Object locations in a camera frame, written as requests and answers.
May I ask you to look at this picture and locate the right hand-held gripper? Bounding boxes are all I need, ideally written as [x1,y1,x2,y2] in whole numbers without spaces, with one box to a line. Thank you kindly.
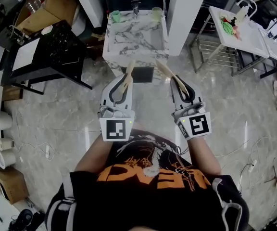
[170,75,213,141]

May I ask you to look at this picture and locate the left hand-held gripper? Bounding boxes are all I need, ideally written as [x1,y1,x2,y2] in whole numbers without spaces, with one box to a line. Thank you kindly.
[99,75,136,142]

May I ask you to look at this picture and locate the beige toothbrush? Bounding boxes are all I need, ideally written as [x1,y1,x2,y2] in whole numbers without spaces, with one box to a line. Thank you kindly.
[117,59,137,95]
[155,59,190,98]

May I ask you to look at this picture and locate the green cup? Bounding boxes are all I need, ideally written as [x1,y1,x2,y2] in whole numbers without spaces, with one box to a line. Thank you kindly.
[110,10,121,24]

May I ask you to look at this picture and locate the clear yellowish cup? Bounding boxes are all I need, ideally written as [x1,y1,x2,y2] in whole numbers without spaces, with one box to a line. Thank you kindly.
[151,6,164,22]

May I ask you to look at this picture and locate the person's right forearm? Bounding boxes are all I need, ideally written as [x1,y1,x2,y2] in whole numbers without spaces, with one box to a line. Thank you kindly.
[187,136,223,176]

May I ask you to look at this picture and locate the person's left forearm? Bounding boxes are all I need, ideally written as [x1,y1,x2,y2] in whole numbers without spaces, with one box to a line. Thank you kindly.
[75,135,113,175]

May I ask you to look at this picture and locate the white marble sink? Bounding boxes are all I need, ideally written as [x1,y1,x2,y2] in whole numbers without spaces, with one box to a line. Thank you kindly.
[102,9,170,82]

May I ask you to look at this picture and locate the black table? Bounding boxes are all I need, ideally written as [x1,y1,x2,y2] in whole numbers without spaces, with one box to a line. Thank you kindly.
[0,20,93,95]

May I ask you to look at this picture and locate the white cabinet panel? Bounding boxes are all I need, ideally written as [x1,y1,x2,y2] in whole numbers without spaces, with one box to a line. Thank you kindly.
[165,0,211,57]
[70,0,105,29]

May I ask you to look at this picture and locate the green toy vegetable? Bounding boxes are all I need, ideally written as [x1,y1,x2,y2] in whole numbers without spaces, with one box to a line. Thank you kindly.
[221,18,235,36]

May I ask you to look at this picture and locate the chrome faucet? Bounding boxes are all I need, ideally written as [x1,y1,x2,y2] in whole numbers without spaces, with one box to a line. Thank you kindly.
[131,2,141,17]

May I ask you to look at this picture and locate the white table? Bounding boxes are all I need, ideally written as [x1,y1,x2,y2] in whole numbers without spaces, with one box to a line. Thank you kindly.
[208,5,277,67]

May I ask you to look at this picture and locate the white bottle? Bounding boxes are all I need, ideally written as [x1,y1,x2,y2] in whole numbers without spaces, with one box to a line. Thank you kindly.
[235,5,249,22]

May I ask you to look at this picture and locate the white board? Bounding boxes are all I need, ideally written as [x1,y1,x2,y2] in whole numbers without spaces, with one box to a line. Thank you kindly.
[11,37,41,72]

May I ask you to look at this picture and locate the person's black printed shirt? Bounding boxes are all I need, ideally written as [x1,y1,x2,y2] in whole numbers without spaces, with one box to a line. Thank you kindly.
[44,128,250,231]

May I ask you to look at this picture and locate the large cardboard box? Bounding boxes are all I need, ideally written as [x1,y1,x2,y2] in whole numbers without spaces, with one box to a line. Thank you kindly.
[15,0,79,34]

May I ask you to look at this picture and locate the white curved faucet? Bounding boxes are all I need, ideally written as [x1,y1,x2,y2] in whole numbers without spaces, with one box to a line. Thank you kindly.
[236,0,258,19]

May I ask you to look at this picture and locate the black office chair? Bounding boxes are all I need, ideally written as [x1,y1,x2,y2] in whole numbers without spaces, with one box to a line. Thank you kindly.
[253,0,277,30]

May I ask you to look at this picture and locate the small beige appliance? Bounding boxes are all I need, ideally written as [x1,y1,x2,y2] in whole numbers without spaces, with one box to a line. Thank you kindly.
[0,138,15,152]

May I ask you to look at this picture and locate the white paper roll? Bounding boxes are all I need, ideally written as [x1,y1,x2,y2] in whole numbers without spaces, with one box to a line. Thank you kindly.
[0,150,17,170]

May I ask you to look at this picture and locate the small cardboard box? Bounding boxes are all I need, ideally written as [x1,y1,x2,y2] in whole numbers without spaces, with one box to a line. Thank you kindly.
[0,166,30,205]

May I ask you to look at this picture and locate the black shoes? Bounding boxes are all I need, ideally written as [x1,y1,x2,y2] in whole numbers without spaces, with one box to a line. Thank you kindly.
[8,208,46,231]

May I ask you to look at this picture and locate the metal wire rack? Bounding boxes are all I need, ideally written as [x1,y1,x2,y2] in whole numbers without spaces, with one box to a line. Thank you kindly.
[189,15,243,74]

